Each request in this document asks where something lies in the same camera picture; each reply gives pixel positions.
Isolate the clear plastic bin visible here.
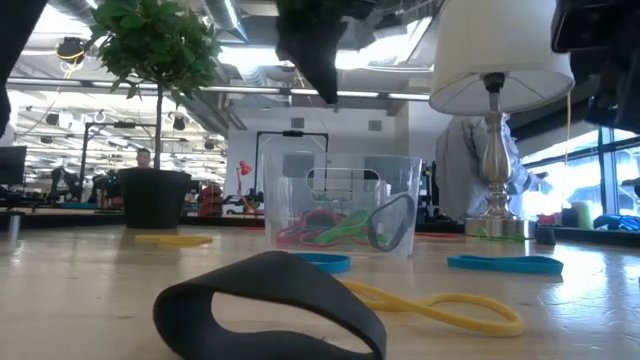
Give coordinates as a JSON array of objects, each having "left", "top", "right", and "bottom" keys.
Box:
[{"left": 262, "top": 151, "right": 424, "bottom": 259}]

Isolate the green cylinder object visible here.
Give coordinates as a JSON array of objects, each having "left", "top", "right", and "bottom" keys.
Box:
[{"left": 571, "top": 200, "right": 595, "bottom": 230}]

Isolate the white shade silver table lamp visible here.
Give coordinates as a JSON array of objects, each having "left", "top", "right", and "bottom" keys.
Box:
[{"left": 428, "top": 0, "right": 576, "bottom": 239}]

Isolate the black round ceiling fixture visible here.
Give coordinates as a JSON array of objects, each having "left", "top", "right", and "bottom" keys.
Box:
[{"left": 54, "top": 36, "right": 87, "bottom": 65}]

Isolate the black window frame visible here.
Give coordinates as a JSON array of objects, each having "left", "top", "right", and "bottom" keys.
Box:
[{"left": 514, "top": 107, "right": 640, "bottom": 217}]

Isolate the silver ceiling duct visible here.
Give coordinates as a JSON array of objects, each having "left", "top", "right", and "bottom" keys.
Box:
[{"left": 202, "top": 0, "right": 251, "bottom": 44}]

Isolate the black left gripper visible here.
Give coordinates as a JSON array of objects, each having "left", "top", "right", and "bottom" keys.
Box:
[{"left": 274, "top": 0, "right": 380, "bottom": 105}]

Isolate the black cabinet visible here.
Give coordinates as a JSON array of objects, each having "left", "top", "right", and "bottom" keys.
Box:
[{"left": 428, "top": 159, "right": 441, "bottom": 225}]

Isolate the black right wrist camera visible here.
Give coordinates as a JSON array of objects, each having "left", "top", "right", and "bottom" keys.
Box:
[{"left": 551, "top": 2, "right": 617, "bottom": 55}]

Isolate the black computer monitor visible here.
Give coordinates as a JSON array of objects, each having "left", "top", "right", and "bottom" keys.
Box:
[{"left": 0, "top": 145, "right": 28, "bottom": 186}]

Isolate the blue rubber band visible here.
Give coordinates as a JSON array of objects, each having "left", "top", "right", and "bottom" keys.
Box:
[
  {"left": 294, "top": 252, "right": 353, "bottom": 275},
  {"left": 446, "top": 254, "right": 565, "bottom": 277}
]

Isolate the black metal gantry frame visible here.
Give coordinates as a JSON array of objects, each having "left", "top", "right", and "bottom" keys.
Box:
[
  {"left": 78, "top": 120, "right": 157, "bottom": 201},
  {"left": 253, "top": 128, "right": 331, "bottom": 201}
]

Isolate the red desk lamp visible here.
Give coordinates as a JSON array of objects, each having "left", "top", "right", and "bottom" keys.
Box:
[{"left": 234, "top": 159, "right": 264, "bottom": 217}]

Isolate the wide black rubber band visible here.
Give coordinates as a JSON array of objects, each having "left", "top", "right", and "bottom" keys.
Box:
[
  {"left": 367, "top": 193, "right": 417, "bottom": 253},
  {"left": 152, "top": 251, "right": 389, "bottom": 360}
]

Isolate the black aluminium frame rail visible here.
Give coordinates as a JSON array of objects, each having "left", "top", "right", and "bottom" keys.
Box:
[
  {"left": 533, "top": 224, "right": 640, "bottom": 247},
  {"left": 0, "top": 209, "right": 469, "bottom": 234}
]

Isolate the green plant in black pot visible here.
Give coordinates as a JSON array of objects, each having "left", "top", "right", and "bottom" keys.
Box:
[{"left": 84, "top": 0, "right": 224, "bottom": 230}]

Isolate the yellow rubber band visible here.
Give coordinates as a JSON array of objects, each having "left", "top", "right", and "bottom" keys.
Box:
[
  {"left": 134, "top": 233, "right": 215, "bottom": 248},
  {"left": 341, "top": 280, "right": 526, "bottom": 339}
]

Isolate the red stacked object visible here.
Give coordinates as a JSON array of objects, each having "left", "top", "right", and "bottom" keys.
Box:
[{"left": 198, "top": 182, "right": 225, "bottom": 217}]

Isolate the blue fabric object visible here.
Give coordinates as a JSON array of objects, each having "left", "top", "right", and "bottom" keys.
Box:
[{"left": 593, "top": 213, "right": 640, "bottom": 233}]

